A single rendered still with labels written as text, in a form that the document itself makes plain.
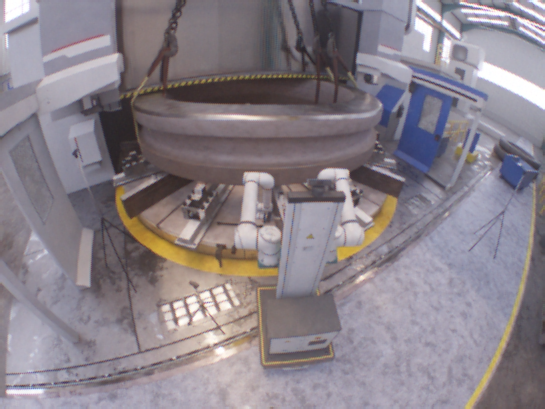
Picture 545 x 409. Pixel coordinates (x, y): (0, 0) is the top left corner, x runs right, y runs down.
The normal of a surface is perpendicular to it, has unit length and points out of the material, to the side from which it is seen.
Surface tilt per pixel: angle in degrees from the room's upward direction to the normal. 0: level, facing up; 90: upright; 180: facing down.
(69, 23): 90
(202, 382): 0
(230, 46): 90
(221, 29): 90
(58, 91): 90
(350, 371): 0
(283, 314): 0
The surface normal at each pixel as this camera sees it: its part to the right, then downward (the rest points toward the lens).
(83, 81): 0.48, 0.56
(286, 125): 0.18, 0.62
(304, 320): 0.04, -0.79
